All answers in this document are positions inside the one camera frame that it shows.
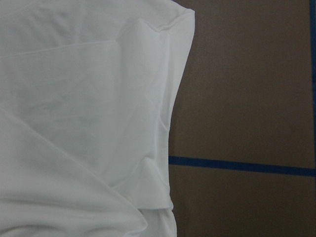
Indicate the white long-sleeve printed shirt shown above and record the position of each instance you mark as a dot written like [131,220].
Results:
[87,89]

